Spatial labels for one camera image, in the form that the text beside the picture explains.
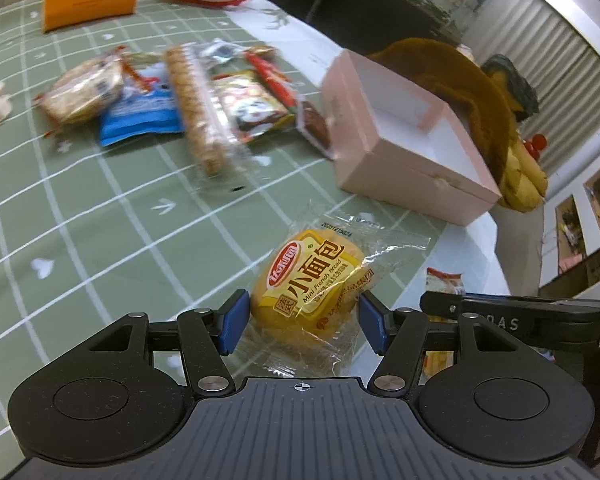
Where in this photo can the pink cardboard box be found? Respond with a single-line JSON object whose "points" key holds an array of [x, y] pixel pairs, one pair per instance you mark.
{"points": [[405, 130]]}

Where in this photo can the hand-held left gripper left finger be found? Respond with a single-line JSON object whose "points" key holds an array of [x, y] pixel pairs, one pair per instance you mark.
{"points": [[235, 322]]}

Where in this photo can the white cabinet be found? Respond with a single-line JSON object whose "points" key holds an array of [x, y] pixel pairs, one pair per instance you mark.
{"points": [[580, 230]]}

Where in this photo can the red snack packet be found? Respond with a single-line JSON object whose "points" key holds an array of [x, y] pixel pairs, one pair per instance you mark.
{"points": [[275, 77]]}

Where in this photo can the yellow plush toy dark hair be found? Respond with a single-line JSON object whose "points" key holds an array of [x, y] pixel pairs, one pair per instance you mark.
{"points": [[522, 180]]}

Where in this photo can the green checked tablecloth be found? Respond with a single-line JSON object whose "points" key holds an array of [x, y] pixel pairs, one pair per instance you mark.
{"points": [[105, 210]]}

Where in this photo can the black cabinet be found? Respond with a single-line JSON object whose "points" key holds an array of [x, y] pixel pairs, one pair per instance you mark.
{"points": [[355, 20]]}

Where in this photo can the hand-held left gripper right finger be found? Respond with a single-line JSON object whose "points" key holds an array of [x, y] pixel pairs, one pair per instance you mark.
{"points": [[371, 322]]}

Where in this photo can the chocolate cake packet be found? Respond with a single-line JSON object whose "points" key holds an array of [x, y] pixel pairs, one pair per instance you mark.
{"points": [[315, 127]]}

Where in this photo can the white orange snack packet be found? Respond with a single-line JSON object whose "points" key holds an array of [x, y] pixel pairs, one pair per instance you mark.
{"points": [[445, 281]]}

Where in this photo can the yellow bread packet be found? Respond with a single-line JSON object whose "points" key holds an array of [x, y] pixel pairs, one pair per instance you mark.
{"points": [[307, 292]]}

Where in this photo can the long clear biscuit packet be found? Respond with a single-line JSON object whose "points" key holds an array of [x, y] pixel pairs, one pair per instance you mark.
{"points": [[200, 110]]}

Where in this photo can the grey curtain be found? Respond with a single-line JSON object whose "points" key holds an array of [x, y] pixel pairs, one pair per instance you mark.
{"points": [[565, 75]]}

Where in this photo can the brown plush toy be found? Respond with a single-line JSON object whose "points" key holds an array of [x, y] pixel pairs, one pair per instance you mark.
{"points": [[460, 80]]}

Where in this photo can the small red toy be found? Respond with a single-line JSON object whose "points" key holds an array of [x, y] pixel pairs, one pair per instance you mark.
{"points": [[536, 143]]}

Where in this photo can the blue snack packet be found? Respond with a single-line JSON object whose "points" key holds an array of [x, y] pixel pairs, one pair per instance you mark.
{"points": [[140, 112]]}

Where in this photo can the round rice cracker packet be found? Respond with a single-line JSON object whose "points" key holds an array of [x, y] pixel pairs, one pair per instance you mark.
{"points": [[80, 90]]}

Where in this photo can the panda print snack packet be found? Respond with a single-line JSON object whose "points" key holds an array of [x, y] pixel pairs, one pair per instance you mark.
{"points": [[252, 105]]}

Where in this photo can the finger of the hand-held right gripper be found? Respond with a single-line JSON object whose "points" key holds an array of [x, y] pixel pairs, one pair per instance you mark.
{"points": [[530, 306]]}

